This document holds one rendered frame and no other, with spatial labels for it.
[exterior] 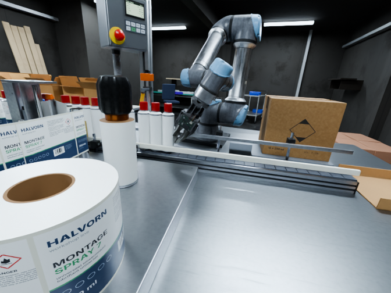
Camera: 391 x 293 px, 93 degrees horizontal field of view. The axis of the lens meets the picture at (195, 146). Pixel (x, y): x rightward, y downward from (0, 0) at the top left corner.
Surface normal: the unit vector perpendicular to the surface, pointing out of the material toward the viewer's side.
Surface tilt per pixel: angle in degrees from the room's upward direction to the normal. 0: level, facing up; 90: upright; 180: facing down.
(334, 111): 90
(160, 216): 0
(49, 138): 90
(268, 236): 0
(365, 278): 0
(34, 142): 90
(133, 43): 90
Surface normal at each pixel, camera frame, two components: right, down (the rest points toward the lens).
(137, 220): 0.05, -0.94
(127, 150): 0.69, 0.27
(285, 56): -0.34, 0.30
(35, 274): 0.44, 0.32
